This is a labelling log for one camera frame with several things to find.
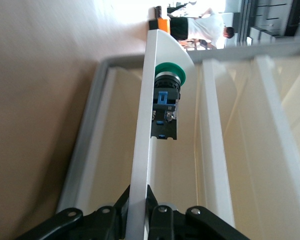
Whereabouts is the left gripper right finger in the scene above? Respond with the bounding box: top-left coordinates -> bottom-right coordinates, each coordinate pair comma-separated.
144,184 -> 251,240

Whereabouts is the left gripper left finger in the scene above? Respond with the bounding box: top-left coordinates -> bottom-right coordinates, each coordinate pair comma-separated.
14,184 -> 131,240

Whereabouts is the green mushroom push button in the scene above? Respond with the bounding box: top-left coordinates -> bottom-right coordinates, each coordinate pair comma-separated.
149,62 -> 187,141

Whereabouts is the person in white shirt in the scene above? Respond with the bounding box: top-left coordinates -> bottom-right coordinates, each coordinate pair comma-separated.
169,6 -> 236,51

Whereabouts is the grey office cabinet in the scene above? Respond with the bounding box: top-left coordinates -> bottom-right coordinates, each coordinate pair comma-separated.
236,0 -> 300,47

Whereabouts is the small black contact block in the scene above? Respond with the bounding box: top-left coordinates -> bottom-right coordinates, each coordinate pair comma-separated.
153,5 -> 164,20

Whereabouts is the white drawer cabinet grey frame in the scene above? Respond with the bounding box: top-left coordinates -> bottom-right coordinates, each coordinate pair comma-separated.
56,34 -> 300,240

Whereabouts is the orange button enclosure box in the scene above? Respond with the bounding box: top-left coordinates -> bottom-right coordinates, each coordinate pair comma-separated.
148,17 -> 172,35

